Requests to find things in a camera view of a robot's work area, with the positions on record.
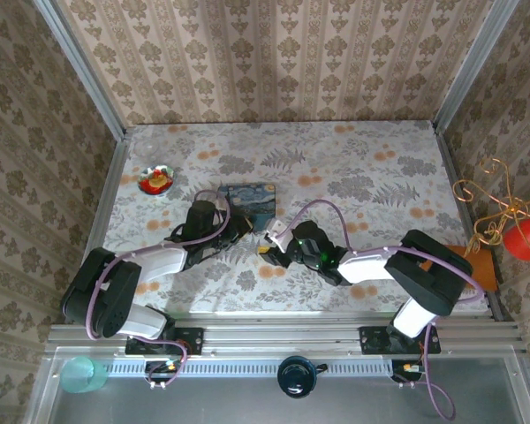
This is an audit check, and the starry night print box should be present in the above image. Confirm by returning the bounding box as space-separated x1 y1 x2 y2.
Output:
216 182 279 234

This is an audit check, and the small glass bowl with candy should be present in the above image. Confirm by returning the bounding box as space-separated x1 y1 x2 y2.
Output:
137 163 177 196

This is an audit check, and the clear plastic cup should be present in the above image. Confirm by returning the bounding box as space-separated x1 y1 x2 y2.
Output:
133 140 161 160

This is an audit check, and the dark blue mug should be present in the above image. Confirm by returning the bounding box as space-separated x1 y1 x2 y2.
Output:
276 354 329 399

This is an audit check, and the orange mat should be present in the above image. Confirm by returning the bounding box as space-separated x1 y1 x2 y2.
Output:
443 244 501 293

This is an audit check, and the teal plastic cup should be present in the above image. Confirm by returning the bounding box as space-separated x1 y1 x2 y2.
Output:
60 356 110 395

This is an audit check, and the red perforated ball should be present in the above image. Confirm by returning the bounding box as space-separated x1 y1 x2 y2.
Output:
502 217 530 262

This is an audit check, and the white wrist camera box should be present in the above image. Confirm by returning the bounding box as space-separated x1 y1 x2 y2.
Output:
263 218 289 245

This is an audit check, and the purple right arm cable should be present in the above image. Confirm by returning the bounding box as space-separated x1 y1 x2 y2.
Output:
275 199 483 307

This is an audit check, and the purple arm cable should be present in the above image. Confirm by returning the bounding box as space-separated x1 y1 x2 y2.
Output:
85 189 233 342
275 199 483 307

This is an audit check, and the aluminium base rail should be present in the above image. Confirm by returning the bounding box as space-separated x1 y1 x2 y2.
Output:
45 323 527 355

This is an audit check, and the aluminium table edge rail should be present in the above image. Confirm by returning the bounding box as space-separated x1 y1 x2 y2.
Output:
86 135 132 253

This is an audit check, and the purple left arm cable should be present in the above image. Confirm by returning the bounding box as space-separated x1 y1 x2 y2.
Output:
85 189 233 342

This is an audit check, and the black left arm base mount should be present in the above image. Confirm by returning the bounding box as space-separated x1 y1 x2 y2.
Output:
125 325 205 357

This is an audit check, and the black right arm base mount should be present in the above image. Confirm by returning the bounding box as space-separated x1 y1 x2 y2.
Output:
358 325 443 357

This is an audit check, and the slotted cable duct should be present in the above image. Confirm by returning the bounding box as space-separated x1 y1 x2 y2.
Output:
104 359 395 377

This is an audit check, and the gold wire stand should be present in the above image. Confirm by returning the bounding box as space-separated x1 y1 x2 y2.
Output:
451 157 530 258

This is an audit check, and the aluminium frame post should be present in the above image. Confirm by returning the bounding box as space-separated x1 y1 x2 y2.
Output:
31 0 128 139
433 0 511 136

